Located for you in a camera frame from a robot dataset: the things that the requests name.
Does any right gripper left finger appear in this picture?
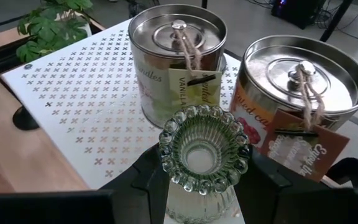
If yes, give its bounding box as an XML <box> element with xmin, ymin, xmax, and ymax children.
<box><xmin>101</xmin><ymin>144</ymin><xmax>170</xmax><ymax>224</ymax></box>

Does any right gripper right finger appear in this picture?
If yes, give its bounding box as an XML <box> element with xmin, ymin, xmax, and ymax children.
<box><xmin>234</xmin><ymin>146</ymin><xmax>332</xmax><ymax>224</ymax></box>

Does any green ribbed glass candle holder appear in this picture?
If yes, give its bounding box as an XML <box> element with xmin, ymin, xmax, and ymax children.
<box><xmin>158</xmin><ymin>104</ymin><xmax>251</xmax><ymax>224</ymax></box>

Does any vanilla candle tin green label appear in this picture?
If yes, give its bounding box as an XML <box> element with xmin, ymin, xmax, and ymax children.
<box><xmin>128</xmin><ymin>3</ymin><xmax>228</xmax><ymax>129</ymax></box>

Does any candle tin orange heart label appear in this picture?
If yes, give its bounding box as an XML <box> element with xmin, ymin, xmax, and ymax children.
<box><xmin>228</xmin><ymin>34</ymin><xmax>358</xmax><ymax>184</ymax></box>

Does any white perforated metal shelf riser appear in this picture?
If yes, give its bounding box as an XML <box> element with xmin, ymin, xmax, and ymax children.
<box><xmin>0</xmin><ymin>17</ymin><xmax>251</xmax><ymax>224</ymax></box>

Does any green artificial plant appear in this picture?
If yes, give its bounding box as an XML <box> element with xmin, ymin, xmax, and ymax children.
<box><xmin>16</xmin><ymin>0</ymin><xmax>94</xmax><ymax>63</ymax></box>

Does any black computer tower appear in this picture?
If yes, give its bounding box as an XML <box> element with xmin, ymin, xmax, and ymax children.
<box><xmin>270</xmin><ymin>0</ymin><xmax>326</xmax><ymax>30</ymax></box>

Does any black frame clamp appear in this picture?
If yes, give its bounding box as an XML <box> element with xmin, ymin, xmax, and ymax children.
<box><xmin>326</xmin><ymin>157</ymin><xmax>358</xmax><ymax>191</ymax></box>

